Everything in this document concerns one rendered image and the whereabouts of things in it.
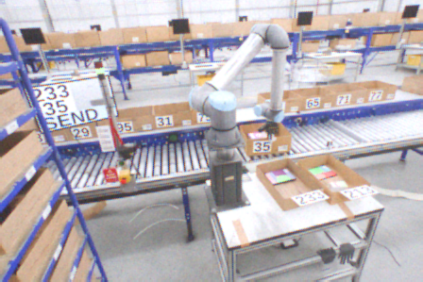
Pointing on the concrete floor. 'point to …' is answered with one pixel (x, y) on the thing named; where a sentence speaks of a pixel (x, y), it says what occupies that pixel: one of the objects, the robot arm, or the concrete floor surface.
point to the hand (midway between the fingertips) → (268, 141)
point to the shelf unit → (47, 194)
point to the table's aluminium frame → (227, 262)
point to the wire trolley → (310, 74)
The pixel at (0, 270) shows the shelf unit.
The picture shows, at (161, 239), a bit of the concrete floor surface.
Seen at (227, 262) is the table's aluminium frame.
